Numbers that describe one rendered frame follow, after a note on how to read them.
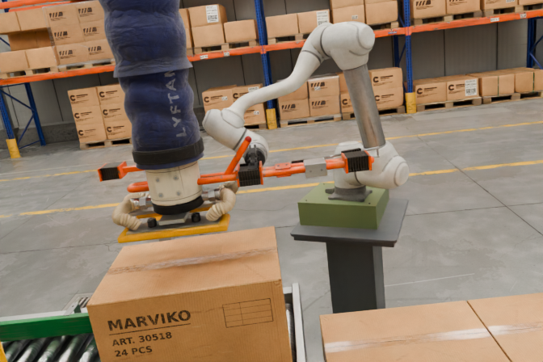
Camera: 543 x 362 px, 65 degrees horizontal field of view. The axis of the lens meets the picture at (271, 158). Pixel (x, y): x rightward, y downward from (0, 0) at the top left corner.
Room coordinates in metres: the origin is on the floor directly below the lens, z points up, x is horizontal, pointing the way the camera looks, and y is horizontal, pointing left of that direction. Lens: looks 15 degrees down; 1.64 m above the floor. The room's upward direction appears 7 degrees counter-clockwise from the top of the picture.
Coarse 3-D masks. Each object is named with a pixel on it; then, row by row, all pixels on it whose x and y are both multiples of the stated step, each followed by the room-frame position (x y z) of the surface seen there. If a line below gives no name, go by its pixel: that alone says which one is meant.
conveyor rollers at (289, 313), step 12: (288, 312) 1.57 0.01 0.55; (288, 324) 1.49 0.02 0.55; (60, 336) 1.61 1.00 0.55; (84, 336) 1.61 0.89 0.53; (12, 348) 1.57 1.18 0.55; (36, 348) 1.57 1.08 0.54; (48, 348) 1.54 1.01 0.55; (60, 348) 1.57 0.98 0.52; (72, 348) 1.52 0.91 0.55; (96, 348) 1.52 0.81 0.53; (12, 360) 1.54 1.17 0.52; (24, 360) 1.49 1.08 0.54; (48, 360) 1.49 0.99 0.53; (60, 360) 1.45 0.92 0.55; (72, 360) 1.49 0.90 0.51; (84, 360) 1.44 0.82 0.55
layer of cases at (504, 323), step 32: (320, 320) 1.50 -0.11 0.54; (352, 320) 1.48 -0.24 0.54; (384, 320) 1.45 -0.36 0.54; (416, 320) 1.43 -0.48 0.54; (448, 320) 1.40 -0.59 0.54; (480, 320) 1.39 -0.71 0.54; (512, 320) 1.36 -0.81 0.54; (352, 352) 1.30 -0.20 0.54; (384, 352) 1.28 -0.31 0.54; (416, 352) 1.26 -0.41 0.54; (448, 352) 1.24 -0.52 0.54; (480, 352) 1.22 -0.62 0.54; (512, 352) 1.20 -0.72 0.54
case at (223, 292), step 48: (192, 240) 1.53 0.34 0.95; (240, 240) 1.48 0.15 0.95; (96, 288) 1.26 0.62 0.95; (144, 288) 1.22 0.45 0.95; (192, 288) 1.18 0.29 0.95; (240, 288) 1.17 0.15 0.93; (96, 336) 1.16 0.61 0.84; (144, 336) 1.16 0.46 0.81; (192, 336) 1.17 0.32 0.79; (240, 336) 1.17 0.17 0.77; (288, 336) 1.17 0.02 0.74
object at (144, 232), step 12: (192, 216) 1.26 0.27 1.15; (204, 216) 1.30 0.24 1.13; (228, 216) 1.29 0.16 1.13; (144, 228) 1.26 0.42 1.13; (156, 228) 1.25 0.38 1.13; (168, 228) 1.24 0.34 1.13; (180, 228) 1.23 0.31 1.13; (192, 228) 1.23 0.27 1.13; (204, 228) 1.22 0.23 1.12; (216, 228) 1.22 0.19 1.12; (120, 240) 1.22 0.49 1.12; (132, 240) 1.22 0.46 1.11; (144, 240) 1.22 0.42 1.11
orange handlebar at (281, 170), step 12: (372, 156) 1.35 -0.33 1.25; (132, 168) 1.62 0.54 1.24; (264, 168) 1.37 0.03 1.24; (276, 168) 1.33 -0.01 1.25; (288, 168) 1.32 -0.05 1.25; (300, 168) 1.32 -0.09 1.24; (336, 168) 1.32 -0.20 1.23; (204, 180) 1.33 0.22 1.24; (216, 180) 1.33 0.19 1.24; (228, 180) 1.33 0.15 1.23; (132, 192) 1.34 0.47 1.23
